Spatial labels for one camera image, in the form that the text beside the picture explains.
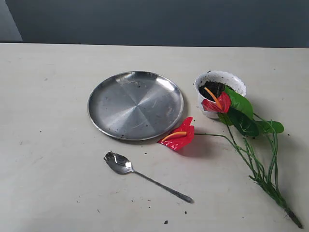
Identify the stainless steel spoon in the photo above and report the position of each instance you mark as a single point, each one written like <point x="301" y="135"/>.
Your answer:
<point x="122" y="165"/>

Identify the artificial red anthurium plant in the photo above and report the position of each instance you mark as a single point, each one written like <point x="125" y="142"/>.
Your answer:
<point x="235" y="110"/>

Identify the dark potting soil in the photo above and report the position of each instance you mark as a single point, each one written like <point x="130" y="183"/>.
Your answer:
<point x="216" y="88"/>

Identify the white plastic flower pot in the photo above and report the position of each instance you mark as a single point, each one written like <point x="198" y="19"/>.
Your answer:
<point x="223" y="77"/>

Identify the round stainless steel plate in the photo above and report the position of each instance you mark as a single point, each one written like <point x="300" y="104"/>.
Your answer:
<point x="135" y="106"/>

